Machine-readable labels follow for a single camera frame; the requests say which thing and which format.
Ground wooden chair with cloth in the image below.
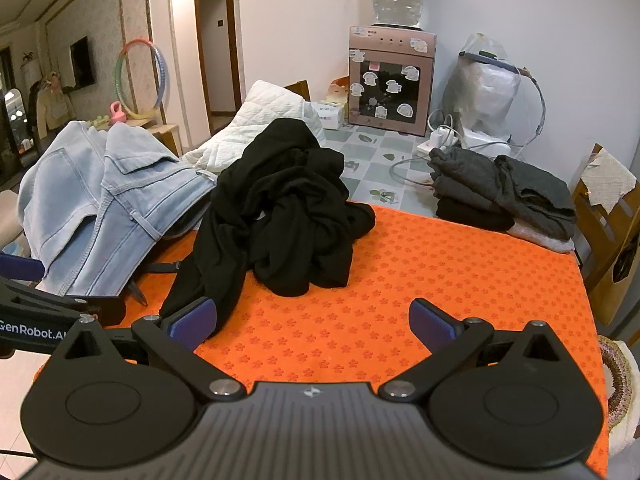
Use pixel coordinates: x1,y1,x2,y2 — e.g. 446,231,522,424
572,142,640,326

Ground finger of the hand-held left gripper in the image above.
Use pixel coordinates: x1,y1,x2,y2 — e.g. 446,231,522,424
0,254,45,283
0,280,126,328

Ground woven round cushion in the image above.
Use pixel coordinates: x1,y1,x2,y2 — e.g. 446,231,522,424
597,335,637,421

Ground light blue jeans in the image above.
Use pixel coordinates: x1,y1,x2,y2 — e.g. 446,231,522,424
19,121,217,297

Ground black folded garment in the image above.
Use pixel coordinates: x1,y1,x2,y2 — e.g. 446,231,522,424
435,197,516,233

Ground wooden door frame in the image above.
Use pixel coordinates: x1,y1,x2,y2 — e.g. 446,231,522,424
192,0,244,136

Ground grey curved hoop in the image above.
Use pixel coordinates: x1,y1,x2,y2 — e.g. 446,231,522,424
500,57,547,137

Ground pink water dispenser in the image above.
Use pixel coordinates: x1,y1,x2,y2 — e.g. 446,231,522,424
348,24,437,137

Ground leaf-patterned table cover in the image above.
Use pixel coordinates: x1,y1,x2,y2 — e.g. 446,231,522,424
320,122,441,218

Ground white power strip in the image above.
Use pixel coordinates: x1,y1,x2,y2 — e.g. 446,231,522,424
416,127,466,157

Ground dark grey folded garment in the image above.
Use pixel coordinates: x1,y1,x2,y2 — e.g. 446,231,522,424
429,146,516,211
494,155,578,241

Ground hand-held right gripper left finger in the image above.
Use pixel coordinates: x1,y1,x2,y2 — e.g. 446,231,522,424
64,297,246,402

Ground wall television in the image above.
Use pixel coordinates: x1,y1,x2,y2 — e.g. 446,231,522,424
70,36,96,87

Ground light grey folded garment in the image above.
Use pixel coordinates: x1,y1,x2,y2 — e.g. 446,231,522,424
505,222,576,254

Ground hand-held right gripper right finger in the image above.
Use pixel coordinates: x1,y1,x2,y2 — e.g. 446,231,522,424
378,298,571,402

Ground black t-shirt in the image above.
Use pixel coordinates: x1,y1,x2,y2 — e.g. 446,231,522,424
160,119,377,338

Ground orange floral tablecloth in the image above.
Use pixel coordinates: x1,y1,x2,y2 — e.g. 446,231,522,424
30,203,608,480

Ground white tissue box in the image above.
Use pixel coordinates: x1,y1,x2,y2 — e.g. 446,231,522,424
304,100,346,130

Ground white quilted pad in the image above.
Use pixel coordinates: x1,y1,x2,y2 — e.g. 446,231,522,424
181,80,327,177

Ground plastic-covered appliance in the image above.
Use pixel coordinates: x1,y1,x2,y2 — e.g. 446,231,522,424
442,32,523,161

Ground hanging beige jacket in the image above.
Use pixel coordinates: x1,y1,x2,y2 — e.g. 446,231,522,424
30,74,71,136

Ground colourful hula hoop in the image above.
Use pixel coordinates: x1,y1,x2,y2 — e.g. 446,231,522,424
116,36,172,116

